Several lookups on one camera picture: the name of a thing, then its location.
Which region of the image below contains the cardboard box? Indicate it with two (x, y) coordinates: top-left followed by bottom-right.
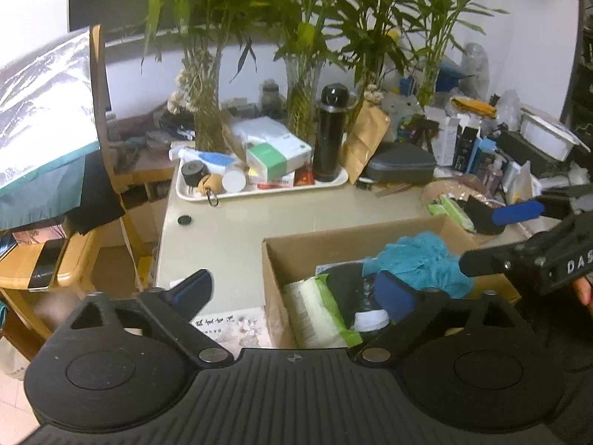
(261, 215), (522, 349)

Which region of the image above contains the white plastic bag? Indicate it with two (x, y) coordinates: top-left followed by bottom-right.
(0, 337), (34, 382)

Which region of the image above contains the white tray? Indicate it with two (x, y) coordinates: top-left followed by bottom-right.
(175, 157), (349, 203)

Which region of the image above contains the green and white box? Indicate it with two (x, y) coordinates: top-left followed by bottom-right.
(245, 141), (312, 182)

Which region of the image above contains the small tripod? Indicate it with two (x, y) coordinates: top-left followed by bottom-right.
(411, 119), (439, 155)

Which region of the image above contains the cork bottle with carabiner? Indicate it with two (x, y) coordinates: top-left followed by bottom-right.
(196, 172), (226, 207)

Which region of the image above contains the black pouch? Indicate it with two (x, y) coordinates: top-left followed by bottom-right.
(463, 194), (509, 236)

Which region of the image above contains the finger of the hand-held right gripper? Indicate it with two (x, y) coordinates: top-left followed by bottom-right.
(458, 229), (553, 280)
(491, 184), (593, 227)

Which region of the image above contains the white cup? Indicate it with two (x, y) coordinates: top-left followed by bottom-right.
(221, 166), (246, 194)

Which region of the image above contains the bamboo plant in glass vase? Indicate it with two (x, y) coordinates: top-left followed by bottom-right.
(407, 0), (511, 108)
(108, 0), (275, 155)
(332, 0), (418, 103)
(258, 0), (354, 148)

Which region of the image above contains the yellow orange packet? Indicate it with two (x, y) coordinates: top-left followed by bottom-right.
(451, 96), (497, 118)

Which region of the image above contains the grey zip case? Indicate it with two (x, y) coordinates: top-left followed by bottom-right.
(360, 142), (439, 183)

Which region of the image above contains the black bag roll white band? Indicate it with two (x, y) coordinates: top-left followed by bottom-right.
(351, 306), (392, 333)

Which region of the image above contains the person's right hand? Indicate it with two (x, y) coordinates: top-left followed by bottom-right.
(572, 275), (593, 307)

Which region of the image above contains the white carton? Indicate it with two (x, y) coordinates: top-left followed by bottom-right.
(423, 106), (460, 168)

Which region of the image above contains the printed calligraphy sheet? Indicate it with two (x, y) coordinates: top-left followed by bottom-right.
(189, 305), (275, 349)

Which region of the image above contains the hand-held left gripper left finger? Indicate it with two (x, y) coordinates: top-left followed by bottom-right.
(60, 269), (235, 367)

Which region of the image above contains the black thermos bottle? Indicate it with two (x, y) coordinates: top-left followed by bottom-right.
(312, 83), (351, 183)

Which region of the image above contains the black garment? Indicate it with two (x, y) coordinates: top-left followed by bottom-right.
(67, 150), (127, 235)

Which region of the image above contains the teal bath loofah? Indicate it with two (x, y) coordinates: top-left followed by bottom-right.
(363, 232), (476, 300)

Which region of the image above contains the black carton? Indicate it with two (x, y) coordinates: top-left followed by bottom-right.
(453, 126), (481, 173)

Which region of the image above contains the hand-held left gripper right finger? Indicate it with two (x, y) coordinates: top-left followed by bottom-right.
(347, 271), (529, 365)

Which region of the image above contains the green wet wipes pack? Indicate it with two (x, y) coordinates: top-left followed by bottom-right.
(282, 274), (365, 349)
(425, 194), (477, 234)

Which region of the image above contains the clear plastic bottle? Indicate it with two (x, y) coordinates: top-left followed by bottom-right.
(463, 43), (490, 99)

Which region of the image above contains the black fuzzy cloth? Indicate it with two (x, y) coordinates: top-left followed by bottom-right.
(324, 263), (372, 331)

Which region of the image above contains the white plastic package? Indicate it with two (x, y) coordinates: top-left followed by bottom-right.
(229, 115), (298, 150)

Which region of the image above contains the black cylinder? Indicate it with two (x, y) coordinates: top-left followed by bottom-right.
(180, 161), (207, 187)

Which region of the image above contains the dark glass jar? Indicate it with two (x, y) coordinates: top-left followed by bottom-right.
(259, 78), (286, 119)

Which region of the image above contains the black shelf rack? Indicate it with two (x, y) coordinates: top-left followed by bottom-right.
(560, 7), (593, 159)

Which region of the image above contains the wooden rack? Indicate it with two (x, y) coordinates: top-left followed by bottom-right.
(90, 24), (182, 196)

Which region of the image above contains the red packet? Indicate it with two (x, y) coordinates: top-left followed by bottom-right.
(257, 169), (317, 191)

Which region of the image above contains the brown paper bag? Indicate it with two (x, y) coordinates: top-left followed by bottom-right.
(341, 99), (392, 185)

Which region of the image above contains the white plastic tub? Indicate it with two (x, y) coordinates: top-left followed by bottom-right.
(518, 108), (590, 161)

